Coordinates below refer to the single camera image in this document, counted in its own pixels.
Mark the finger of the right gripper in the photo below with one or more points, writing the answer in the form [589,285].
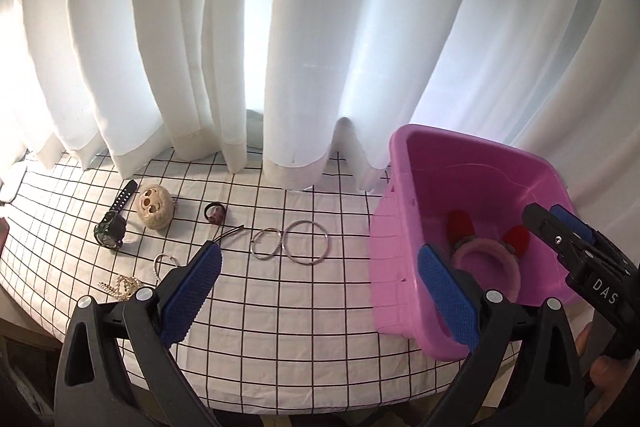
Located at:
[542,224]
[578,232]

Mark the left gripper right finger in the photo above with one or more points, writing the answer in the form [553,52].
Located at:
[545,387]

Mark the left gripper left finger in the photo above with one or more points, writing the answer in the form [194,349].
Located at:
[92,386]

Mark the black wrist watch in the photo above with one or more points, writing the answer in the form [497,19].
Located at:
[110,231]

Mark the beige plush sloth keychain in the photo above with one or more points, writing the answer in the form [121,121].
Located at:
[155,207]

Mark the small silver bangle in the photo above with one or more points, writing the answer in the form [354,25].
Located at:
[266,244]

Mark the large silver bangle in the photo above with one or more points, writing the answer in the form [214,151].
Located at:
[306,242]

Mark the person's right hand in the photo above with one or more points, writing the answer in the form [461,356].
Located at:
[617,383]

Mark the pink headband red pompoms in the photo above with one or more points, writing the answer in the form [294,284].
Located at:
[494,263]

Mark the pink plastic bin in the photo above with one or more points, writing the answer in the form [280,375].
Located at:
[465,197]

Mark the white black grid tablecloth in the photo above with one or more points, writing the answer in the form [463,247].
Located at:
[272,337]

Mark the white curtain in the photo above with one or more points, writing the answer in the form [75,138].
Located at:
[300,78]

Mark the small silver ring clasp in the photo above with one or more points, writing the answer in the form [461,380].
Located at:
[159,261]

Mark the black hair tie pink charm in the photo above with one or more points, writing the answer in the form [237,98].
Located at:
[215,213]

